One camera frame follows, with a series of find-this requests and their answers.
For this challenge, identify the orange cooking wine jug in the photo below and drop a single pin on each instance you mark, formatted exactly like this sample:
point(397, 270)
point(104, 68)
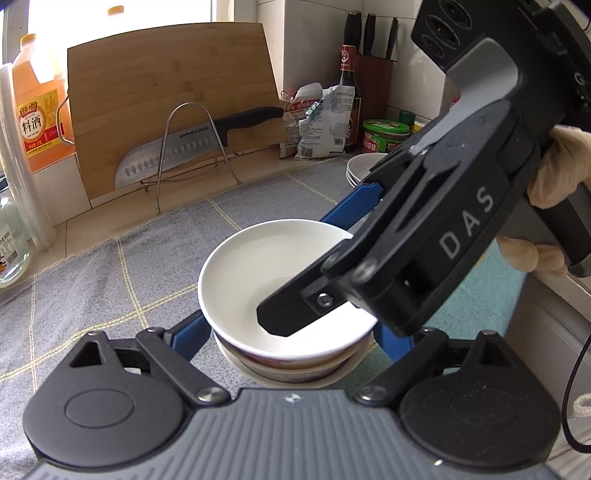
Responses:
point(40, 93)

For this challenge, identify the white clipped plastic bag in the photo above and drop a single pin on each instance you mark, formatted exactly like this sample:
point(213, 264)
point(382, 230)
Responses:
point(323, 128)

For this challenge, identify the red white packet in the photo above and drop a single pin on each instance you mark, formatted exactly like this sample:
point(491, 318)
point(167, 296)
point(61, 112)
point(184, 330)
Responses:
point(294, 108)

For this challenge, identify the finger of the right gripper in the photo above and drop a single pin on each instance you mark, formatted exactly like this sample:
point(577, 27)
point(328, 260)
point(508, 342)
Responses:
point(359, 203)
point(312, 295)

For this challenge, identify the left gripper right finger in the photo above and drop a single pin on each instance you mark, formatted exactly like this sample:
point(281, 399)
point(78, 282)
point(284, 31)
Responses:
point(415, 359)

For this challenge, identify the dark red knife block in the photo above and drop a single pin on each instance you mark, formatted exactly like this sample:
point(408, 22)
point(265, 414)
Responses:
point(368, 74)

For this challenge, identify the teal cloth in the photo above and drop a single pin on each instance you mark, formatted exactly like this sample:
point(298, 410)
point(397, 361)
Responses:
point(485, 300)

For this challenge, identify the dark soy sauce bottle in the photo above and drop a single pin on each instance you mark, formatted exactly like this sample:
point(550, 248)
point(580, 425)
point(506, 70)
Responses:
point(352, 94)

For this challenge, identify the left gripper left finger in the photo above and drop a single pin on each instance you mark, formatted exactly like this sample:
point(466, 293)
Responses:
point(169, 352)

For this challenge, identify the wire board stand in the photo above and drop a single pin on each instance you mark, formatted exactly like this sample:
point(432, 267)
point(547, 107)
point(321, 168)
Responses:
point(157, 179)

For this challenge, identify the bamboo cutting board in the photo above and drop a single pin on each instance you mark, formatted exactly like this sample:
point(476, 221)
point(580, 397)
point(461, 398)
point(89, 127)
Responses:
point(125, 89)

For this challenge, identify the green lid sauce jar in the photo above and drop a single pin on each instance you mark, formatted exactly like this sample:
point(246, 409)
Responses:
point(383, 135)

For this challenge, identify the black handled santoku knife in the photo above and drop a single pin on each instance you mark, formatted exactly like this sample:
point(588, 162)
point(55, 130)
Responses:
point(185, 145)

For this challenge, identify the white bowl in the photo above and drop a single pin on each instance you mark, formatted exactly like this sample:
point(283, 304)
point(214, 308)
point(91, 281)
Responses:
point(249, 266)

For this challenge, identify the green lid small jar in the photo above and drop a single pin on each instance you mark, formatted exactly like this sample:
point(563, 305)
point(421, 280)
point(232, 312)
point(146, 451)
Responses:
point(407, 117)

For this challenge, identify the large clear glass jar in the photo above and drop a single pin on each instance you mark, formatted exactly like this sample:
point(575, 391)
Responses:
point(14, 249)

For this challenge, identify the grey checked dish mat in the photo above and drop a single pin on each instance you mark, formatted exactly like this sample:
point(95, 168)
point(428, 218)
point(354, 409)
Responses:
point(146, 277)

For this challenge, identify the white plate with fruit print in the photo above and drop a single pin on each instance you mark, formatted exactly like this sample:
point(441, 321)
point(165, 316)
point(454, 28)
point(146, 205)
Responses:
point(364, 162)

